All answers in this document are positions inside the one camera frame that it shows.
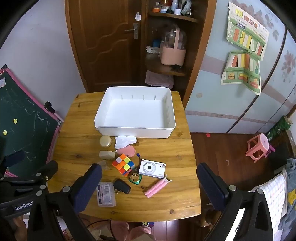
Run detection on wooden shelf cabinet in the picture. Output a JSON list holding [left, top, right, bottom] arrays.
[[139, 0, 217, 102]]

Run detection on clear box with label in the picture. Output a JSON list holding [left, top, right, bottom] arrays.
[[96, 182, 117, 207]]

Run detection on black charger plug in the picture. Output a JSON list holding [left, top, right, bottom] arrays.
[[112, 178, 131, 195]]

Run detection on clear plastic bag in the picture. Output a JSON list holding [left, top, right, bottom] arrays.
[[181, 0, 193, 14]]

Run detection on light blue floral wardrobe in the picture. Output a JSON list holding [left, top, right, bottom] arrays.
[[184, 0, 296, 134]]

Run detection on blue cloth with yellow star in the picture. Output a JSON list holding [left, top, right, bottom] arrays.
[[277, 158, 296, 237]]

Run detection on pink tube with green cap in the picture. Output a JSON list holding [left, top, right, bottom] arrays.
[[144, 177, 173, 198]]

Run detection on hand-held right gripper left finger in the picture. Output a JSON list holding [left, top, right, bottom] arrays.
[[27, 163, 103, 241]]

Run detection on green package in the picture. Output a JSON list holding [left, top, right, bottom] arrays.
[[266, 115, 291, 144]]

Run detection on white plastic holder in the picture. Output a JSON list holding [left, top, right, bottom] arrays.
[[114, 136, 137, 150]]

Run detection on black clip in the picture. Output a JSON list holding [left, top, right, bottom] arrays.
[[44, 101, 56, 114]]

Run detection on brown wooden door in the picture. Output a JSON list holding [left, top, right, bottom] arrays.
[[64, 0, 144, 93]]

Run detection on pink round case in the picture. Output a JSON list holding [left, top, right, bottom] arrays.
[[117, 147, 136, 159]]

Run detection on colourful puzzle cube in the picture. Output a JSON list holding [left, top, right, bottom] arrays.
[[111, 153, 135, 177]]

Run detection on large green wall poster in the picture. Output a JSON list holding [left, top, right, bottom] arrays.
[[225, 1, 270, 61]]

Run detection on pink folded towel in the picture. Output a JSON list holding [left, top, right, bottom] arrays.
[[145, 70, 174, 90]]

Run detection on white checkered towel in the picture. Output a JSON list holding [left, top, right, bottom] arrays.
[[250, 173, 290, 241]]

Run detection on metal door handle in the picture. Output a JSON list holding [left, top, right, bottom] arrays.
[[125, 22, 140, 39]]

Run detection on beige block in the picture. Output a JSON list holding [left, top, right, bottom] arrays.
[[99, 150, 116, 160]]

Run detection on pink basket with clear dome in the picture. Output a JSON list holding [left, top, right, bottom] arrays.
[[160, 24, 187, 65]]

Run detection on round cream compact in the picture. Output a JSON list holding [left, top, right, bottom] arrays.
[[100, 135, 113, 148]]

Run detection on pink plastic stool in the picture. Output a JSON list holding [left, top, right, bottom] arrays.
[[245, 133, 276, 164]]

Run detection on green chalkboard with pink frame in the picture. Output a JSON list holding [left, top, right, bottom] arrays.
[[0, 65, 64, 178]]

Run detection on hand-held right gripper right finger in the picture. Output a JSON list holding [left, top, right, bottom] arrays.
[[196, 162, 274, 241]]

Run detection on white plastic bin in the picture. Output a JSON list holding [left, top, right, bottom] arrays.
[[94, 86, 176, 139]]

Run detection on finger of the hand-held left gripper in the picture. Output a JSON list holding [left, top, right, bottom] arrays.
[[0, 149, 25, 178], [0, 160, 59, 200]]

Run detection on small green wall poster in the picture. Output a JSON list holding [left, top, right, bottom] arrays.
[[221, 51, 262, 96]]

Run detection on white packet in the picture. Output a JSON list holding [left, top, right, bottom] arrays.
[[146, 45, 161, 55]]

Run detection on person's pink trousers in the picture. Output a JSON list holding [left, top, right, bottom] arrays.
[[110, 220, 158, 241]]

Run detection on white toy camera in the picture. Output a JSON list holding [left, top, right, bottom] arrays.
[[138, 159, 167, 179]]

